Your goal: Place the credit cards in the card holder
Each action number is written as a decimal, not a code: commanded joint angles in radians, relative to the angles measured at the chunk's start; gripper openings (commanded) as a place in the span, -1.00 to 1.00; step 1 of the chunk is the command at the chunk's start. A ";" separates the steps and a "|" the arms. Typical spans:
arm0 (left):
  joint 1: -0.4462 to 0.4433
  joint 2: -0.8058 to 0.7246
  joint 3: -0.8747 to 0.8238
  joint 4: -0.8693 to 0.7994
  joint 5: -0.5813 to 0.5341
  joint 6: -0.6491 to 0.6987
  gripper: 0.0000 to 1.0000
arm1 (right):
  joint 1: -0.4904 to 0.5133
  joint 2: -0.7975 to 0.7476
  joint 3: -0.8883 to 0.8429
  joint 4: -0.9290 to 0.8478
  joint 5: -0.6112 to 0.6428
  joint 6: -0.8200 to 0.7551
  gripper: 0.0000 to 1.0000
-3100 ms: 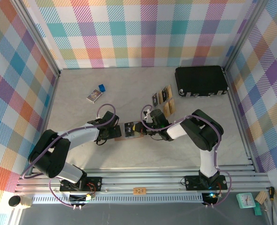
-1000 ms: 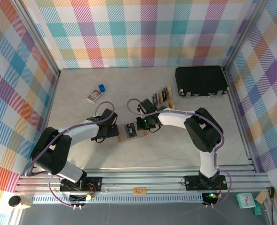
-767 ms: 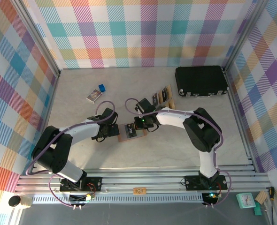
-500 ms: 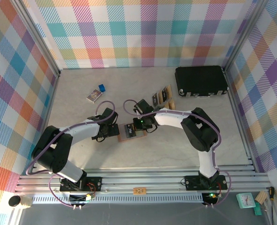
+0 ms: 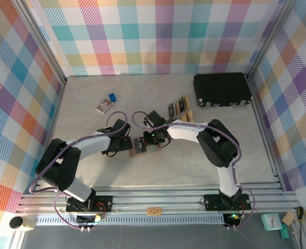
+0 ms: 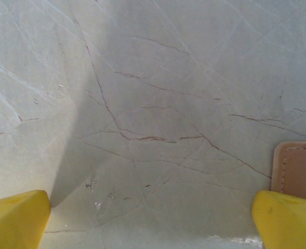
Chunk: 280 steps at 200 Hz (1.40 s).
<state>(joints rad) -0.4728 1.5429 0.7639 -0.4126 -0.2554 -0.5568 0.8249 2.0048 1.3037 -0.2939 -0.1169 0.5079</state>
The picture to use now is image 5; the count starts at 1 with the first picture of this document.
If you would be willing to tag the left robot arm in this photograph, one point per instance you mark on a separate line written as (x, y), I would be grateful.
(90, 145)

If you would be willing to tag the black yellow screwdriver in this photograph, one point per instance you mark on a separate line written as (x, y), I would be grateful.
(300, 212)

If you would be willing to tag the small blue box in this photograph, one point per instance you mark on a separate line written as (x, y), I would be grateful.
(112, 96)

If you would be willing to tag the aluminium side rail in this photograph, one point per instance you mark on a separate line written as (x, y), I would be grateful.
(264, 129)

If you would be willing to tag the teal alarm clock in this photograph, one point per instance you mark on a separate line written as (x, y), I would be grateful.
(271, 222)

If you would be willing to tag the brown leather card holder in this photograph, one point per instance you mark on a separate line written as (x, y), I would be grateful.
(151, 150)

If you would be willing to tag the tan credit card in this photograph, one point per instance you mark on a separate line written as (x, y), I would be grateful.
(187, 101)
(184, 118)
(177, 107)
(191, 115)

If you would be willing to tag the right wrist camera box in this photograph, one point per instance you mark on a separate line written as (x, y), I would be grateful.
(145, 121)

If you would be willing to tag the black credit card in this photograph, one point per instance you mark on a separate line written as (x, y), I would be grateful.
(139, 145)
(182, 103)
(171, 110)

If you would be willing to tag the aluminium rail platform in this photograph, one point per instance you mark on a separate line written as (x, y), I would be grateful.
(168, 197)

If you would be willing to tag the small wooden tag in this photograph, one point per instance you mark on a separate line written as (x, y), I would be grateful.
(153, 211)

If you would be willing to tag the small wooden block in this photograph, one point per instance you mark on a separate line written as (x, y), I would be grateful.
(289, 218)

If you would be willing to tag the aluminium frame post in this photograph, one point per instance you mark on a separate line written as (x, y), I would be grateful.
(42, 42)
(269, 39)

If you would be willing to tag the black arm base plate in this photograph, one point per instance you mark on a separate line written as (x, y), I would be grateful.
(103, 202)
(212, 202)

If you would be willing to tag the black hard case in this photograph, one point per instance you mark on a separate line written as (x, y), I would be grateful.
(220, 88)

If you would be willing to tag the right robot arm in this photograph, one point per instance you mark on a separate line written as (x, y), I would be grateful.
(184, 132)

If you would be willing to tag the playing card deck box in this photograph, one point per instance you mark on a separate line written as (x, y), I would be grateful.
(104, 105)

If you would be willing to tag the small black controller board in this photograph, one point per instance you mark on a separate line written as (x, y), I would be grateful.
(86, 219)
(232, 219)

